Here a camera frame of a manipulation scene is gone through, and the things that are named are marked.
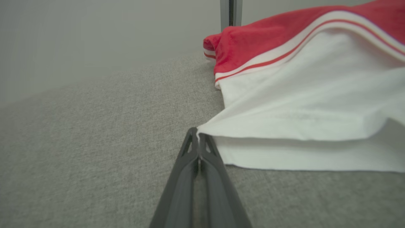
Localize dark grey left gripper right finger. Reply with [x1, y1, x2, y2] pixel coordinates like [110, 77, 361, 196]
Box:
[199, 133, 253, 228]

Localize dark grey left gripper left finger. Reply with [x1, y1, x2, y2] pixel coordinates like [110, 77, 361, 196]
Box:
[149, 127, 200, 228]

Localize red and white shirt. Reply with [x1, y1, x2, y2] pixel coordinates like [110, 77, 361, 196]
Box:
[197, 0, 405, 173]

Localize grey metal partition post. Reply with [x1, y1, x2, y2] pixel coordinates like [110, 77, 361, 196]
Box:
[220, 0, 243, 31]

